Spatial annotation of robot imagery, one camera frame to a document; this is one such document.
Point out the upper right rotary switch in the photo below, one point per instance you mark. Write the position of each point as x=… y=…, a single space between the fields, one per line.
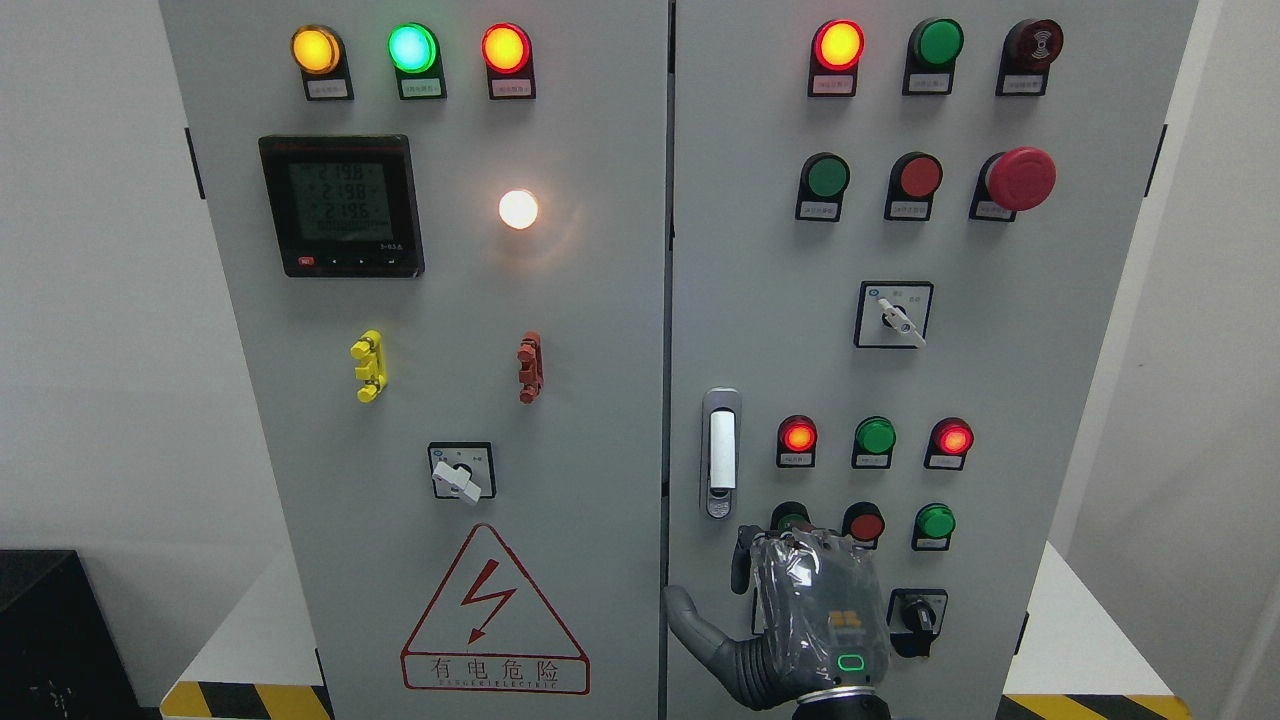
x=893 y=314

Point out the red lit indicator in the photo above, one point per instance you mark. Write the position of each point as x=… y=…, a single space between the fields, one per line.
x=950 y=441
x=837 y=47
x=797 y=439

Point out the green indicator lower middle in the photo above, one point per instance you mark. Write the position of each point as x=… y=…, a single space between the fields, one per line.
x=874 y=440

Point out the green push button lower right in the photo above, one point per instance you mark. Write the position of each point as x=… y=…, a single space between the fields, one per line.
x=933 y=528

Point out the green lit indicator light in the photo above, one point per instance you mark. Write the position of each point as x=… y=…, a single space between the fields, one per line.
x=415 y=54

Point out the red lit indicator right top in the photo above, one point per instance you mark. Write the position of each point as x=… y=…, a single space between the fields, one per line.
x=837 y=47

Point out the white platform with hazard stripes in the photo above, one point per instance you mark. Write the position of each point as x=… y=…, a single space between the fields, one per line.
x=1073 y=662

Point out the green push button upper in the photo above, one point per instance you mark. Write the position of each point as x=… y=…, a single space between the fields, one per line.
x=822 y=183

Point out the red emergency stop mushroom button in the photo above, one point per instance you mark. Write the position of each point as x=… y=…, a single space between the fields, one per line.
x=1016 y=180

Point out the red lit indicator left door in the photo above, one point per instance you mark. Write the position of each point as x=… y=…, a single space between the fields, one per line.
x=510 y=70

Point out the black digital power meter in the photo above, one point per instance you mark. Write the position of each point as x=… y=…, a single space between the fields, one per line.
x=343 y=206

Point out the red push button upper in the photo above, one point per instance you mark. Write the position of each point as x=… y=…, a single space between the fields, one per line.
x=910 y=192

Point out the silver cabinet door handle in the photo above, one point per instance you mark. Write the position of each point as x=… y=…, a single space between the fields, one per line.
x=719 y=465

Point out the yellow indicator light top left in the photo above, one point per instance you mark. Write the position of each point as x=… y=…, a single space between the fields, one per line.
x=321 y=56

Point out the red lit indicator lower left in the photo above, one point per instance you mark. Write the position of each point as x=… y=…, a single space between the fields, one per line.
x=797 y=439

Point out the bottom right black rotary switch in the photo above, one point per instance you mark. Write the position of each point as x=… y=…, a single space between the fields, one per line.
x=915 y=618

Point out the grey left cabinet door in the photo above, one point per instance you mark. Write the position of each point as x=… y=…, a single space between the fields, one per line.
x=577 y=472

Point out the grey cabinet door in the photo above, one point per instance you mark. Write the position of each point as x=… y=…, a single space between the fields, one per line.
x=767 y=305
x=577 y=472

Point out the red terminal connector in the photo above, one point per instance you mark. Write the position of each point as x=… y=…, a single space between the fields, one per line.
x=530 y=367

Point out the green push button lower left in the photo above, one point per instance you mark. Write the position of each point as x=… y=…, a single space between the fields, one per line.
x=786 y=514

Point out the white lit indicator light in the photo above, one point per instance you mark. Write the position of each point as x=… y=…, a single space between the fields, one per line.
x=518 y=209

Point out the black box lower left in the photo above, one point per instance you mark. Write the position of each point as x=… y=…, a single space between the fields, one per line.
x=58 y=660

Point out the red push button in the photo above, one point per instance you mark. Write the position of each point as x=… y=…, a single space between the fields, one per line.
x=864 y=524
x=910 y=192

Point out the yellow terminal connector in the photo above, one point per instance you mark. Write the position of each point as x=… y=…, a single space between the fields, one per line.
x=370 y=366

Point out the grey right cabinet door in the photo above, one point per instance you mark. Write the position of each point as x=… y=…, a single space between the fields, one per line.
x=767 y=305

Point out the red lit indicator lower right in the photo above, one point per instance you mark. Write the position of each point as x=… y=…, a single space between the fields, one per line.
x=950 y=441

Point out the green push button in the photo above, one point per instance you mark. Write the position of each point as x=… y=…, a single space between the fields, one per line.
x=822 y=183
x=786 y=514
x=933 y=528

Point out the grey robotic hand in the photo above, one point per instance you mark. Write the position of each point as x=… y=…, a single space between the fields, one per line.
x=822 y=607

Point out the red electric hazard warning sticker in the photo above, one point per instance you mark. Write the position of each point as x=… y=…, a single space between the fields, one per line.
x=489 y=628

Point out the left door rotary switch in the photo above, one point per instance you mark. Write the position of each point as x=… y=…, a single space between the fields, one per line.
x=462 y=471

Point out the red push button lower middle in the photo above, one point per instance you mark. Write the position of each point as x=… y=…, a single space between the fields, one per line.
x=864 y=524

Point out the green indicator top right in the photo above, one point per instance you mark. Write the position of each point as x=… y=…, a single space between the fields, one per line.
x=930 y=59

